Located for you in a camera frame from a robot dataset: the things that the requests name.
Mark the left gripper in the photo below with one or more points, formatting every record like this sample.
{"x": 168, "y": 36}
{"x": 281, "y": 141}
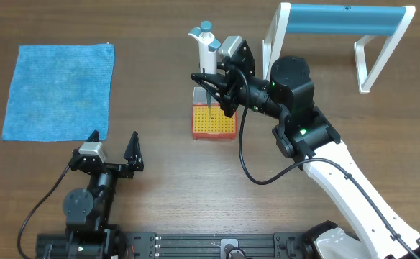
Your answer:
{"x": 118, "y": 170}

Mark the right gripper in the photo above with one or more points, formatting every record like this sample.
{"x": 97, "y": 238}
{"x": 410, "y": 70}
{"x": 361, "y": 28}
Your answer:
{"x": 240, "y": 72}

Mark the white pipette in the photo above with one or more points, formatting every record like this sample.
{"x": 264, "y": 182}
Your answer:
{"x": 207, "y": 54}

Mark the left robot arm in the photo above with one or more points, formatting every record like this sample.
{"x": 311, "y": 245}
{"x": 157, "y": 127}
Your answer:
{"x": 77, "y": 206}

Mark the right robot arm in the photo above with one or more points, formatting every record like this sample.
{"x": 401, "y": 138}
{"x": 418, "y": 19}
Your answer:
{"x": 292, "y": 82}

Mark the red and yellow tip box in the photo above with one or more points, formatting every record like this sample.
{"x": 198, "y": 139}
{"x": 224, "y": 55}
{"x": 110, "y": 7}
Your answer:
{"x": 217, "y": 126}

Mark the blue cloth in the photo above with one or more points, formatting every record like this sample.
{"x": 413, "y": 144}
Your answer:
{"x": 55, "y": 93}

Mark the white and blue stand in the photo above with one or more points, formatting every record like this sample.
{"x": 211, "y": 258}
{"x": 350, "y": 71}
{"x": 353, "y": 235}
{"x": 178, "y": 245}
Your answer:
{"x": 339, "y": 19}

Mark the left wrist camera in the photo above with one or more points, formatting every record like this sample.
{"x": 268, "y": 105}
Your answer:
{"x": 93, "y": 150}

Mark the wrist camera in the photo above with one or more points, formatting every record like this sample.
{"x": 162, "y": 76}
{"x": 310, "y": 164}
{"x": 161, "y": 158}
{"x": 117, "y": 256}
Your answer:
{"x": 229, "y": 46}
{"x": 93, "y": 150}

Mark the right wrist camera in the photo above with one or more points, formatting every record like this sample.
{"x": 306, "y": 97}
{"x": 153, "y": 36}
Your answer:
{"x": 229, "y": 46}

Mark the mounting rail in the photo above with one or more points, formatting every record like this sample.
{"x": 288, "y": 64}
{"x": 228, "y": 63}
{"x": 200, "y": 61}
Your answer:
{"x": 195, "y": 244}

